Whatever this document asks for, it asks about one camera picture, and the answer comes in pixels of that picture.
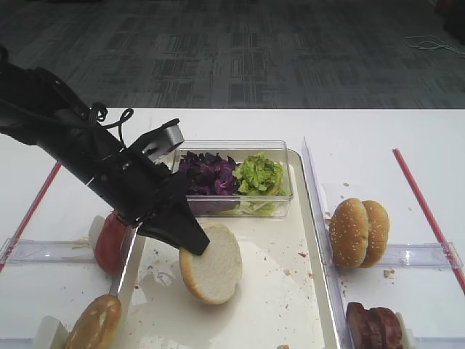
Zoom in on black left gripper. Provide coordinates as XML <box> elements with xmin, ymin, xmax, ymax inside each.
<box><xmin>54</xmin><ymin>109</ymin><xmax>210</xmax><ymax>256</ymax></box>

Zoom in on white bun half cut side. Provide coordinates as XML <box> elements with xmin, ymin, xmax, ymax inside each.
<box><xmin>179</xmin><ymin>222</ymin><xmax>243</xmax><ymax>305</ymax></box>

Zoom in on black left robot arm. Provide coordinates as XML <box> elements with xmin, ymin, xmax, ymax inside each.
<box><xmin>1</xmin><ymin>49</ymin><xmax>209</xmax><ymax>255</ymax></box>

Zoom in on clear plastic lettuce container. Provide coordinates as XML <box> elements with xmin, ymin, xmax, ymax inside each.
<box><xmin>169</xmin><ymin>140</ymin><xmax>294</xmax><ymax>218</ymax></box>

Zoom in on red tomato slice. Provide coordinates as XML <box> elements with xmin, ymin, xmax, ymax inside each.
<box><xmin>94</xmin><ymin>211</ymin><xmax>132</xmax><ymax>276</ymax></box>

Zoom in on white pusher block tomato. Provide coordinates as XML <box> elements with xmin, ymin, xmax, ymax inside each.
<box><xmin>88</xmin><ymin>215</ymin><xmax>105</xmax><ymax>250</ymax></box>

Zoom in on green lettuce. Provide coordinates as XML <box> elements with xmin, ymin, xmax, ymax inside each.
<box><xmin>233</xmin><ymin>152</ymin><xmax>286</xmax><ymax>217</ymax></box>

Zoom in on brown meat patty outer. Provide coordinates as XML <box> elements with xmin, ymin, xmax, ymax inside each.
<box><xmin>346</xmin><ymin>302</ymin><xmax>372</xmax><ymax>349</ymax></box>

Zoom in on brown meat patty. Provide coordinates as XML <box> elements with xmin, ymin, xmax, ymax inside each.
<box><xmin>346</xmin><ymin>302</ymin><xmax>372</xmax><ymax>349</ymax></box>
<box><xmin>368</xmin><ymin>307</ymin><xmax>403</xmax><ymax>349</ymax></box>

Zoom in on brown meat patty inner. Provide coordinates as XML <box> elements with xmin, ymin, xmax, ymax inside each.
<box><xmin>368</xmin><ymin>307</ymin><xmax>403</xmax><ymax>349</ymax></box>

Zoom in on white pusher block patties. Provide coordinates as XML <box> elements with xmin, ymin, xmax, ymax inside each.
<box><xmin>395</xmin><ymin>312</ymin><xmax>418</xmax><ymax>349</ymax></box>

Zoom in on purple cabbage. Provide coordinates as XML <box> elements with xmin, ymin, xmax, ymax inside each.
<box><xmin>178</xmin><ymin>151</ymin><xmax>238</xmax><ymax>216</ymax></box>

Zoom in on white metal tray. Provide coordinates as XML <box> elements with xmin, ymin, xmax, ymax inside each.
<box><xmin>114</xmin><ymin>151</ymin><xmax>336</xmax><ymax>348</ymax></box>

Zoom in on golden bun lower left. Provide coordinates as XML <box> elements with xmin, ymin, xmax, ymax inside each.
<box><xmin>65</xmin><ymin>294</ymin><xmax>122</xmax><ymax>349</ymax></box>

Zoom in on clear pusher track left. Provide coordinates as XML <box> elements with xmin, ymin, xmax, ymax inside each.
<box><xmin>1</xmin><ymin>238</ymin><xmax>95</xmax><ymax>265</ymax></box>

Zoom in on clear pusher track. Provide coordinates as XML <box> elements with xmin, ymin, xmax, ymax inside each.
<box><xmin>376</xmin><ymin>242</ymin><xmax>464</xmax><ymax>270</ymax></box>
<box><xmin>1</xmin><ymin>238</ymin><xmax>95</xmax><ymax>265</ymax></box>

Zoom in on white pusher block lower left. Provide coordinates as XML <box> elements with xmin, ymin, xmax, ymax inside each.
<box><xmin>32</xmin><ymin>316</ymin><xmax>69</xmax><ymax>349</ymax></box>

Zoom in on sesame bun half outer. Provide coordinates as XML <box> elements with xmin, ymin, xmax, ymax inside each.
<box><xmin>329</xmin><ymin>198</ymin><xmax>368</xmax><ymax>268</ymax></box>

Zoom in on sesame bun half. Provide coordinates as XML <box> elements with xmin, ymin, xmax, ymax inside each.
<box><xmin>360</xmin><ymin>200</ymin><xmax>390</xmax><ymax>268</ymax></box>
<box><xmin>329</xmin><ymin>198</ymin><xmax>368</xmax><ymax>268</ymax></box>

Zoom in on sesame bun half inner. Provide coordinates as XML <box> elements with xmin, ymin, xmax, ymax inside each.
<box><xmin>360</xmin><ymin>200</ymin><xmax>390</xmax><ymax>268</ymax></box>

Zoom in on clear pusher track upper right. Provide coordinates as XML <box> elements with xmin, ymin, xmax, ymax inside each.
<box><xmin>376</xmin><ymin>242</ymin><xmax>464</xmax><ymax>270</ymax></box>

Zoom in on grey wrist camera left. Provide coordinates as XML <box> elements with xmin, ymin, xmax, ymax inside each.
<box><xmin>129</xmin><ymin>119</ymin><xmax>185</xmax><ymax>163</ymax></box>

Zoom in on red rail right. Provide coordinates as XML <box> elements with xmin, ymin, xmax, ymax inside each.
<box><xmin>392</xmin><ymin>148</ymin><xmax>464</xmax><ymax>292</ymax></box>

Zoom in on white cable on floor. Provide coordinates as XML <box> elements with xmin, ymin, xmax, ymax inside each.
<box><xmin>404</xmin><ymin>35</ymin><xmax>465</xmax><ymax>57</ymax></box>

